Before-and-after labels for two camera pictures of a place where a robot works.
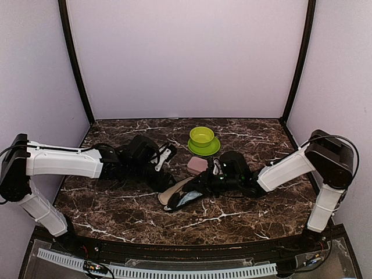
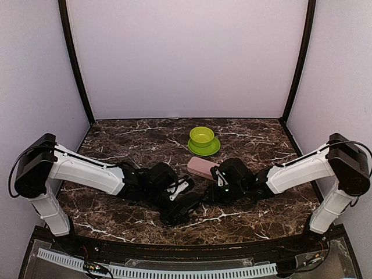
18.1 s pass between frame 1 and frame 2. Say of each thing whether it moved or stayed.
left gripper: moved
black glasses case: moved
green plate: stayed
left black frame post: stayed
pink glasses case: stayed
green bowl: stayed
